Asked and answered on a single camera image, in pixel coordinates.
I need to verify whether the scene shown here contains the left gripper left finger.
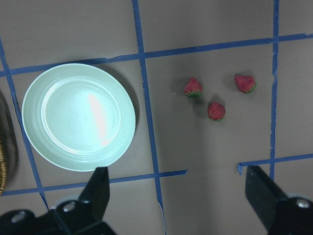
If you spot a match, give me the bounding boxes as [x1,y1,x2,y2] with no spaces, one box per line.
[78,167,110,220]

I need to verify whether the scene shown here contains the red strawberry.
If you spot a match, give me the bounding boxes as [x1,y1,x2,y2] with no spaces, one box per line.
[207,102,225,121]
[234,75,257,94]
[184,77,203,98]

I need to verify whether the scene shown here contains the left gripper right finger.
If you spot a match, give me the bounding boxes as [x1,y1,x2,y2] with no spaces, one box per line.
[245,166,289,232]

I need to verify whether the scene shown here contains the brown wicker basket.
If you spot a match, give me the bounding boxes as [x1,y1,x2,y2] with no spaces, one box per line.
[0,141,8,195]

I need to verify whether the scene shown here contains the light green plate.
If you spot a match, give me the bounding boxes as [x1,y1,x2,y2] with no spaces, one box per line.
[22,64,136,172]

